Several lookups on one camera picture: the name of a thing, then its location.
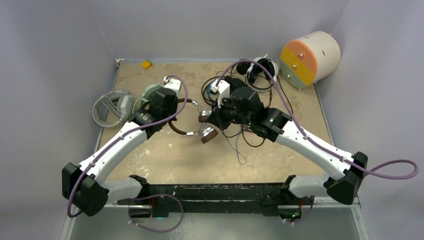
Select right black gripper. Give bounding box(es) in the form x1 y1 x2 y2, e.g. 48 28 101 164
207 94 254 131

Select mint green headphones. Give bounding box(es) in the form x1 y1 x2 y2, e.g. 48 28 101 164
132 83 164 114

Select white grey headphones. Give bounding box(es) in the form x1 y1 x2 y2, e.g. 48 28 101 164
91 90 135 128

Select brown headphones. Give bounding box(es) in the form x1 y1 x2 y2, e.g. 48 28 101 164
168 97 219 144

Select grey white headphone cable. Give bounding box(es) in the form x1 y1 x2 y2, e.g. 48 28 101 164
97 94 133 127

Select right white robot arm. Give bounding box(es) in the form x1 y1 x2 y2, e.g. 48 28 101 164
206 85 368 205

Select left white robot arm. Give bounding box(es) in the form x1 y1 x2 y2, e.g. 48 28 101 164
62 87 179 218

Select black blue headphones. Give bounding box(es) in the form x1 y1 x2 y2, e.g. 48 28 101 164
201 75 246 106

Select white black headphones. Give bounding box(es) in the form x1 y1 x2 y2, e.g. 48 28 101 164
246 54 280 93

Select small black on-ear headphones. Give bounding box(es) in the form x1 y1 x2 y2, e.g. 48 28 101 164
236 62 251 76

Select small yellow block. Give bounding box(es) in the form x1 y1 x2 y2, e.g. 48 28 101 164
140 60 153 70

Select round pastel drawer cabinet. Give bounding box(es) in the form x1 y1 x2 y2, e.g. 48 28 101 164
279 31 341 89

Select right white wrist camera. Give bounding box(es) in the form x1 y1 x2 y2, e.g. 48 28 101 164
210 79 230 108

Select dark brown headphone cable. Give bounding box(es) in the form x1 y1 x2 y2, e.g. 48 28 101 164
215 71 296 149

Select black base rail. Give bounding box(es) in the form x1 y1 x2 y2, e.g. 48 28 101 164
117 175 318 222

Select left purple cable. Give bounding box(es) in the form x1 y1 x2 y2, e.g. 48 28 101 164
66 74 185 233

